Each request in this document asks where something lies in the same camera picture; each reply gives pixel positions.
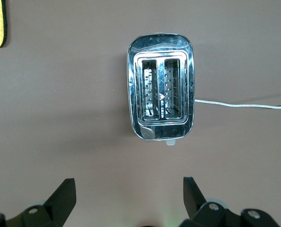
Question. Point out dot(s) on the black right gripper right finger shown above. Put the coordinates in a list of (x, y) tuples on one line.
[(197, 210)]

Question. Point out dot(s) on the chrome and beige toaster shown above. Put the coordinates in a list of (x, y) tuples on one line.
[(160, 47)]

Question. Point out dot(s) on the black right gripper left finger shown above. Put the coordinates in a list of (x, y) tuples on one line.
[(57, 208)]

